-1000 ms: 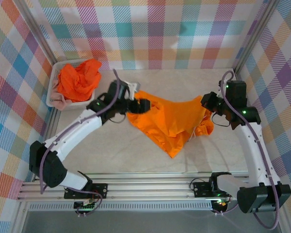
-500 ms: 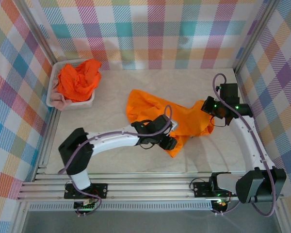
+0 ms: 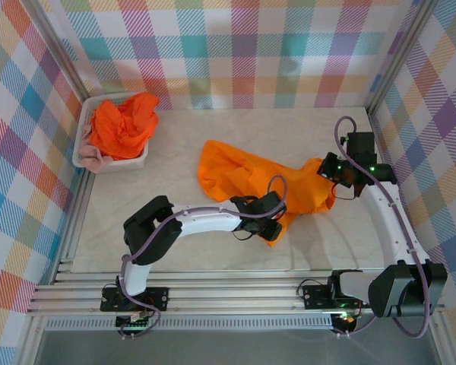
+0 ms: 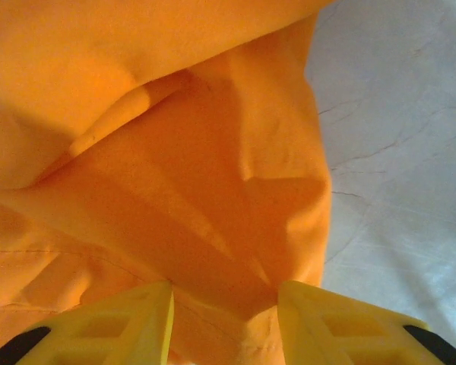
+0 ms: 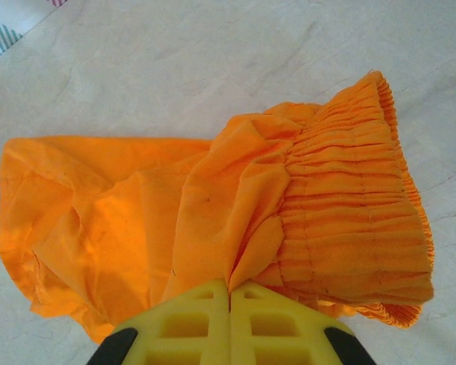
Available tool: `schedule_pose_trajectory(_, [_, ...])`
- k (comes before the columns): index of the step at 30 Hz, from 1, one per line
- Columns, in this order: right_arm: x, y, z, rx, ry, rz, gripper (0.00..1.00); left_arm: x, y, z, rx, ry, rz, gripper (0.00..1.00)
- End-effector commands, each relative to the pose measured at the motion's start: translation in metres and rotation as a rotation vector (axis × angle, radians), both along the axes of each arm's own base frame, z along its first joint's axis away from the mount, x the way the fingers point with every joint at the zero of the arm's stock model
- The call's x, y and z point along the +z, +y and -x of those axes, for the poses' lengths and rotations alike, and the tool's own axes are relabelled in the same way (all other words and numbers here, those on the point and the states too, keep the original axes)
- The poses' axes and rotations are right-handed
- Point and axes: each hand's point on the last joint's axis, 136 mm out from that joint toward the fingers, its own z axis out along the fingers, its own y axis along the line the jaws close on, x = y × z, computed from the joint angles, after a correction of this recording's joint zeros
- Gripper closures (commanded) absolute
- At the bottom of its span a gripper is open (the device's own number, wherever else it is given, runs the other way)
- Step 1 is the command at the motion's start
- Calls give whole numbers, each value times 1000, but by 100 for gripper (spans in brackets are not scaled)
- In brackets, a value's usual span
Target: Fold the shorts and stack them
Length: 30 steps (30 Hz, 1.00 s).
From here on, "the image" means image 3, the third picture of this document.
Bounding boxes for light orange shorts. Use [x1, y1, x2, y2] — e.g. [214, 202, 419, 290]
[196, 139, 337, 249]

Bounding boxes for bright red-orange shorts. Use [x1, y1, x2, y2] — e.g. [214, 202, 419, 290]
[89, 90, 160, 160]

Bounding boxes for pink shorts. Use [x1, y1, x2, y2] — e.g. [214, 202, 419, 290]
[78, 123, 113, 175]

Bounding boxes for white plastic mesh basket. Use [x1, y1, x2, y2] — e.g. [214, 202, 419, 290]
[71, 93, 156, 174]

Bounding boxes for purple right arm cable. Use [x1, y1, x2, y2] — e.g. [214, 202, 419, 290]
[333, 116, 431, 338]

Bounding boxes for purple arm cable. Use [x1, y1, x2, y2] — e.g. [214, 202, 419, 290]
[333, 116, 431, 338]
[117, 174, 289, 341]

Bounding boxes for aluminium frame rail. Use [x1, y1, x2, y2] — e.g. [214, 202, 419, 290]
[25, 265, 446, 316]

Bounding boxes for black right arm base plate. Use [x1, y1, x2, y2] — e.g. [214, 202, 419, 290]
[302, 283, 373, 311]

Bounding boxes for slotted grey cable duct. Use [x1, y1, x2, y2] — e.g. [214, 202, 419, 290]
[45, 317, 335, 332]

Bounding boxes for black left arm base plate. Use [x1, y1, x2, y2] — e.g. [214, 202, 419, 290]
[100, 286, 169, 313]

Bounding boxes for aluminium corner post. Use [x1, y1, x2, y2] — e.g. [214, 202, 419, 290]
[21, 0, 92, 100]
[363, 0, 441, 115]

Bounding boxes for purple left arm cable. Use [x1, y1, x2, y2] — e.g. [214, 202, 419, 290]
[117, 174, 289, 341]

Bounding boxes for aluminium frame bar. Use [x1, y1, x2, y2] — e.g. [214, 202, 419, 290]
[17, 315, 49, 365]
[427, 309, 453, 365]

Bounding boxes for aluminium side rail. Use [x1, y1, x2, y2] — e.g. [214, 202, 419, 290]
[49, 167, 96, 284]

